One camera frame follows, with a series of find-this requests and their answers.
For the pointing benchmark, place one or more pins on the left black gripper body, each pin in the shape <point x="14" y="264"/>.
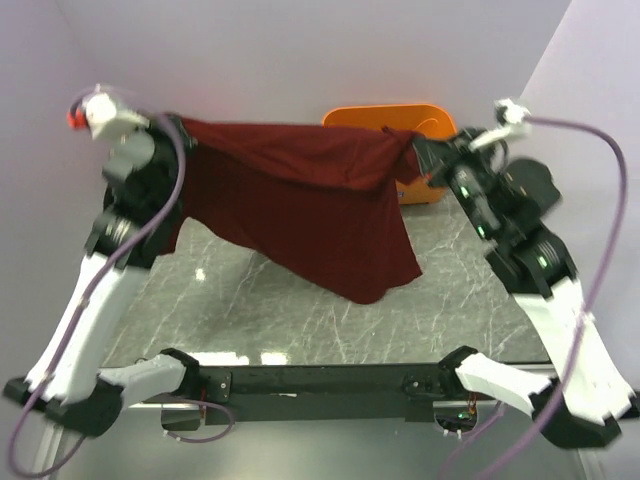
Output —
<point x="167" y="141"/>

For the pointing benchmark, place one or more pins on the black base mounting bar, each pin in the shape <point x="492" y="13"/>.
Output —
<point x="330" y="392"/>

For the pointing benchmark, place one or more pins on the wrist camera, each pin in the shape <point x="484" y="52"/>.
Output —
<point x="512" y="123"/>
<point x="104" y="117"/>

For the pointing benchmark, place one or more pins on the orange plastic basket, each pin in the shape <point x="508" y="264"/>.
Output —
<point x="426" y="121"/>

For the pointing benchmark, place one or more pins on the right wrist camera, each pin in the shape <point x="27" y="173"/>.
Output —
<point x="512" y="123"/>

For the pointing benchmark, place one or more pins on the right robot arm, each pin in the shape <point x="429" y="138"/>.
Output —
<point x="533" y="264"/>

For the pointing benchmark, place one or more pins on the dark maroon t-shirt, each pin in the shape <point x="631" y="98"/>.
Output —
<point x="319" y="201"/>

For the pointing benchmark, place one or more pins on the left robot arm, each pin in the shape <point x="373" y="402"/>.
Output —
<point x="68" y="384"/>

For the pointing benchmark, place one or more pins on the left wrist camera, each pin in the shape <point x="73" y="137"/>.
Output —
<point x="104" y="117"/>

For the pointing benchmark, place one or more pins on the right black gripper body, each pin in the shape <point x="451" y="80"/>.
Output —
<point x="471" y="174"/>

